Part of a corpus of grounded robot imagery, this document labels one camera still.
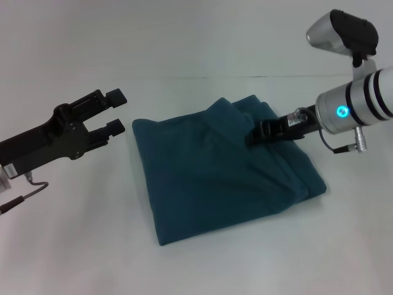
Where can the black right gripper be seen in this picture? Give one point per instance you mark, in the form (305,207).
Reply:
(291,129)

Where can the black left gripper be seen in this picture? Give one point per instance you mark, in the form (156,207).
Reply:
(52,138)

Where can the teal blue t-shirt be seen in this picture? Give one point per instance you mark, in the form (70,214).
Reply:
(221,172)

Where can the small silver left gripper plug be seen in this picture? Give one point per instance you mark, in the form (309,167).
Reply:
(28,176)

